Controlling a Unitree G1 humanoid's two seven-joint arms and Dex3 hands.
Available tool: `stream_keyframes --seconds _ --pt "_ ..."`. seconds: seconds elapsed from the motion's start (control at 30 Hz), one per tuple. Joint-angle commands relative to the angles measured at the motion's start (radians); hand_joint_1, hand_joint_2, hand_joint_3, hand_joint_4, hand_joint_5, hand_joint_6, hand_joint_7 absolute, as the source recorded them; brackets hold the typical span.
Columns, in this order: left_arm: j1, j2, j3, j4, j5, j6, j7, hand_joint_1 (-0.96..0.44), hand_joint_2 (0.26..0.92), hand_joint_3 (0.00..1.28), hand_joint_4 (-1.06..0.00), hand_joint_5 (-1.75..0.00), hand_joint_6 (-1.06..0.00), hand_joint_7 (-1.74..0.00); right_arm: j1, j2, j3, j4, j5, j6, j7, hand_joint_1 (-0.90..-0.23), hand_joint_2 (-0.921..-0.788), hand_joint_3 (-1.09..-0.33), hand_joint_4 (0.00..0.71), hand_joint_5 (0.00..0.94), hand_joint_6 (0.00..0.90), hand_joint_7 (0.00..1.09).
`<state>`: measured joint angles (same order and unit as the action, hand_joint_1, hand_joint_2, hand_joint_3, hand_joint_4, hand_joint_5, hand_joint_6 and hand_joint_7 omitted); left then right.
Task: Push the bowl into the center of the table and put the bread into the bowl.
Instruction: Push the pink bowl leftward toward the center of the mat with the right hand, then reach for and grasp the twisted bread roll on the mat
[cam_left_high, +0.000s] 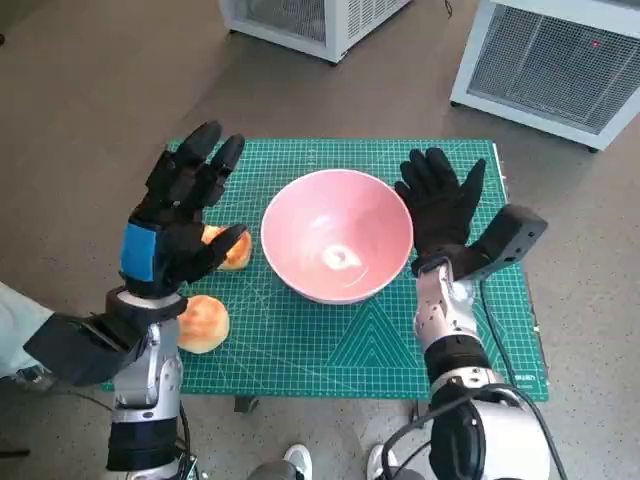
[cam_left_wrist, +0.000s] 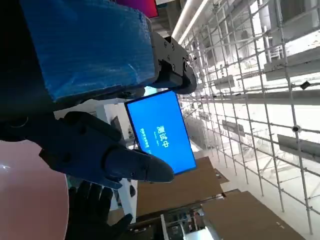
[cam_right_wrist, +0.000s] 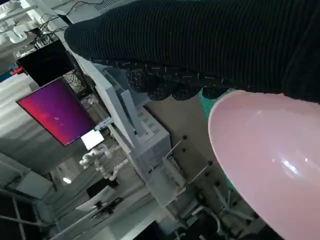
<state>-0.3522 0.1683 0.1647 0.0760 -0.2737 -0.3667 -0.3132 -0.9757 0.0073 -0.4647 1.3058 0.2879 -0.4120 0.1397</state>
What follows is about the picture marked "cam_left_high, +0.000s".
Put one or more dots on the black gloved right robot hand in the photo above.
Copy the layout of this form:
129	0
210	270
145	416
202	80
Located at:
440	210

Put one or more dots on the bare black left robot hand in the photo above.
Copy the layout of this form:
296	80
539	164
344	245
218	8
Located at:
175	235

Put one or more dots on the orange toy bread roll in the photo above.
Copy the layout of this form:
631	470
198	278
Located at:
239	255

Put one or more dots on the round pale toy bread bun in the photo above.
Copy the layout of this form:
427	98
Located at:
205	322

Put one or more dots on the pink bowl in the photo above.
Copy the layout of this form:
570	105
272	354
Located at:
345	220

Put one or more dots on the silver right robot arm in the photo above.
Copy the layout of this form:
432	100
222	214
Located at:
445	320

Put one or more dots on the person's leg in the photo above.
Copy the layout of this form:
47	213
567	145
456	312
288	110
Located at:
20	325

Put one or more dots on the white mesh cabinet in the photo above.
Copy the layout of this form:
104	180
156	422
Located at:
340	25
550	65

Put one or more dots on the table caster leg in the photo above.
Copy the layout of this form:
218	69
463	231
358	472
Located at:
247	402
419	412

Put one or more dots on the green cutting mat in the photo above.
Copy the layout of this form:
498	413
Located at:
320	350

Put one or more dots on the person's shoe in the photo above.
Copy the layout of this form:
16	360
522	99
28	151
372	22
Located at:
35	380

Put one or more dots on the white shoe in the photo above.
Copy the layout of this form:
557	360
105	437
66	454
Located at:
375	460
298	460

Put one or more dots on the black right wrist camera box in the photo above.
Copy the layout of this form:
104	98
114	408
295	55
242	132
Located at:
515	235

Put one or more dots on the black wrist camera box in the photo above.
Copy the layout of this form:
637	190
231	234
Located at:
75	347
515	235

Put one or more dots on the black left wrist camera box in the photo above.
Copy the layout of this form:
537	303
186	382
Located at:
75	347

